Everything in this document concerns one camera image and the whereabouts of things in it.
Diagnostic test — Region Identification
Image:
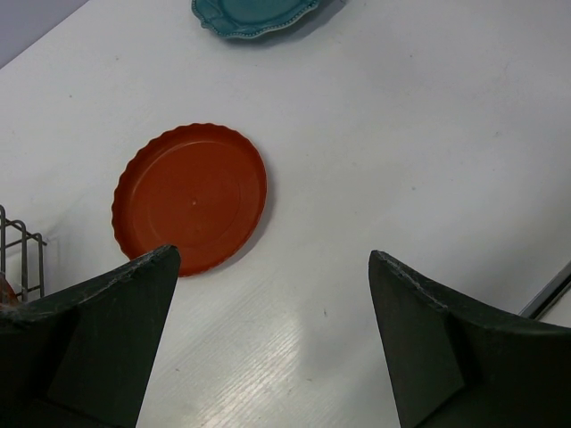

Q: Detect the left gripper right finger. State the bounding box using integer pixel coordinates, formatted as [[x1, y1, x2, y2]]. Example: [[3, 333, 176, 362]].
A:
[[368, 251, 570, 427]]

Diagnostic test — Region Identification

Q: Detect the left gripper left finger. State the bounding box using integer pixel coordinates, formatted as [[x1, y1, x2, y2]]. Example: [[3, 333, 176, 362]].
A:
[[1, 245, 181, 427]]

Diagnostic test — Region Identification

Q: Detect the orange fluted plate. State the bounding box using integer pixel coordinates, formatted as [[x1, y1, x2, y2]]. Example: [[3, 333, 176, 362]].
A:
[[111, 123, 269, 276]]

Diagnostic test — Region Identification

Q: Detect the teal scalloped plate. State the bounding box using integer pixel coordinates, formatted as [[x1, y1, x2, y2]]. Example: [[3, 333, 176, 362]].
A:
[[190, 0, 320, 40]]

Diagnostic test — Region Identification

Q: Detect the metal wire dish rack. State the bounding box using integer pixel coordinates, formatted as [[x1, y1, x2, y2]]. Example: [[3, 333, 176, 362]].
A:
[[1, 206, 47, 306]]

